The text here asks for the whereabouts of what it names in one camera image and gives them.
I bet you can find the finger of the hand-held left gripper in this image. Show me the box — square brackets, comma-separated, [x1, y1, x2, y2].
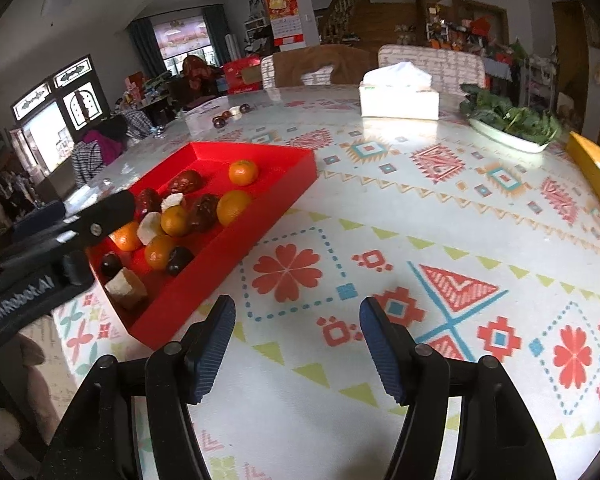
[55, 190, 137, 251]
[10, 199, 81, 235]

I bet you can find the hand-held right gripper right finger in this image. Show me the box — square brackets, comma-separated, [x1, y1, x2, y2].
[358, 296, 558, 480]

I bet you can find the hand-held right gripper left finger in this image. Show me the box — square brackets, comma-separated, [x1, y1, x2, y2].
[37, 295, 237, 480]

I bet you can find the red tray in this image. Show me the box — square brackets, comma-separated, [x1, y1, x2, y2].
[87, 141, 318, 352]

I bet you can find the pink plaid jacket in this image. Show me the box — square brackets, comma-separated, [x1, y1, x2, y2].
[72, 127, 128, 186]

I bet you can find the patterned tablecloth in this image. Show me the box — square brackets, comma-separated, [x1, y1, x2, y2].
[52, 84, 600, 480]

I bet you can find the large window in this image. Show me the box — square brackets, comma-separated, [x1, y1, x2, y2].
[152, 15, 216, 63]

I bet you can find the red gift carton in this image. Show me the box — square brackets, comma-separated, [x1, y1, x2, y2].
[222, 56, 263, 95]

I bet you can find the white plate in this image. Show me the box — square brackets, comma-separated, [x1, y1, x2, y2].
[467, 117, 551, 153]

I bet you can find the tissue pack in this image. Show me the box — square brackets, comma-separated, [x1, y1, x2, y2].
[358, 61, 441, 121]

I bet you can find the brown chair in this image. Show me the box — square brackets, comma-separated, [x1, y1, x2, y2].
[261, 44, 378, 90]

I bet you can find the plate of green spinach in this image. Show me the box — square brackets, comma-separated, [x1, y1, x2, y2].
[459, 83, 563, 146]

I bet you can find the gold cardboard box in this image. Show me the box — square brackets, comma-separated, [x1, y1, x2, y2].
[565, 131, 600, 248]

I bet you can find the patterned chair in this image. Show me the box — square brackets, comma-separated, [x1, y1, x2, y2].
[378, 44, 486, 97]

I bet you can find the wooden staircase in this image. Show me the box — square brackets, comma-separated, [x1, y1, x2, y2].
[320, 0, 421, 46]

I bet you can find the white shelving rack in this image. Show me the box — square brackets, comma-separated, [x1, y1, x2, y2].
[525, 57, 556, 111]

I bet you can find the red wall calendar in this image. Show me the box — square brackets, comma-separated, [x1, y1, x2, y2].
[266, 0, 303, 51]

